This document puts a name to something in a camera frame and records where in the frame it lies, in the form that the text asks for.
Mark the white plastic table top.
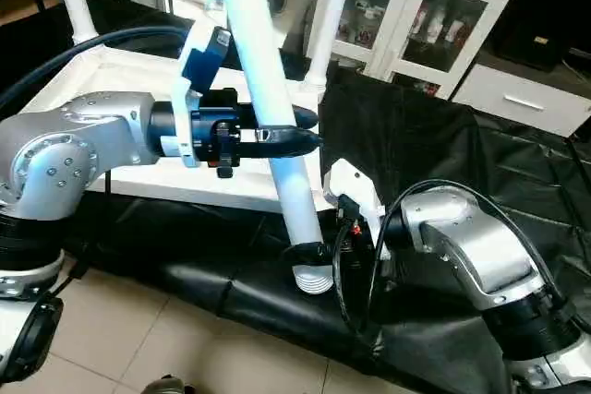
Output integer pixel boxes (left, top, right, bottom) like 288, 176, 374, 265
17, 39, 344, 216

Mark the black work mat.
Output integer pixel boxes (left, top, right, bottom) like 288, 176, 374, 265
0, 0, 591, 394

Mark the white glass door cabinet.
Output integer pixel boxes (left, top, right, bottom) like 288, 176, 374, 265
305, 0, 518, 100

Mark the white drawer unit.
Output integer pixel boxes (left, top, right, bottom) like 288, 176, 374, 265
451, 62, 591, 138

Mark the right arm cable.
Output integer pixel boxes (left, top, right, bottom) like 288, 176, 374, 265
331, 178, 559, 340

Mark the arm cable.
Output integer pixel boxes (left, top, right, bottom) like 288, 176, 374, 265
331, 178, 559, 340
0, 25, 197, 120

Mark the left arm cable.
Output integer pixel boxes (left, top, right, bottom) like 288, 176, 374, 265
0, 25, 197, 120

